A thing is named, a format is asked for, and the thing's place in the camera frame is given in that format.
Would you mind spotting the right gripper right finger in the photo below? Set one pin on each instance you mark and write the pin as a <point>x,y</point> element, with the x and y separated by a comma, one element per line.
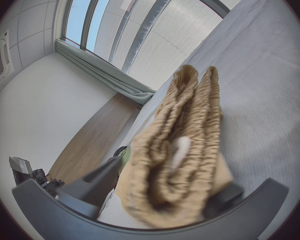
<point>230,194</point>

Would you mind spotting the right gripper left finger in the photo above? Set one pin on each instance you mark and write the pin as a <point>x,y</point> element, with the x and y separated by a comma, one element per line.
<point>92,189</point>

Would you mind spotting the tan shorts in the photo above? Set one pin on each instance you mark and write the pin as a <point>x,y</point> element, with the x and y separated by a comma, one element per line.
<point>190,134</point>

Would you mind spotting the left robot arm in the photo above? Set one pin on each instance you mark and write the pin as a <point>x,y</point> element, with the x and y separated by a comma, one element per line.
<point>20,165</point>

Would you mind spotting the bed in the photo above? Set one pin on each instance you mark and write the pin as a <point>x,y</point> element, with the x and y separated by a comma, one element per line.
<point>252,84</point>

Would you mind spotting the green garment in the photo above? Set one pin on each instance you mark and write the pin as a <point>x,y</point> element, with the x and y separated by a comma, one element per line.
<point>125,157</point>

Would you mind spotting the blue-green curtain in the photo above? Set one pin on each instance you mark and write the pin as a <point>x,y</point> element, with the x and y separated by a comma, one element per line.
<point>102,76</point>

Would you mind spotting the white ceiling air vent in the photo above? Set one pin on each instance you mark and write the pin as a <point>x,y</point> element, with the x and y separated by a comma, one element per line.
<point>0,61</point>

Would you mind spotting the window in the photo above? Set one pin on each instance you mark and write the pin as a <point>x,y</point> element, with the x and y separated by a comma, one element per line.
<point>152,34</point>

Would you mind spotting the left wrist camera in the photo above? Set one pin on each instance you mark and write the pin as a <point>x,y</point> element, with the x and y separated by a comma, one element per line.
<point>39,176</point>

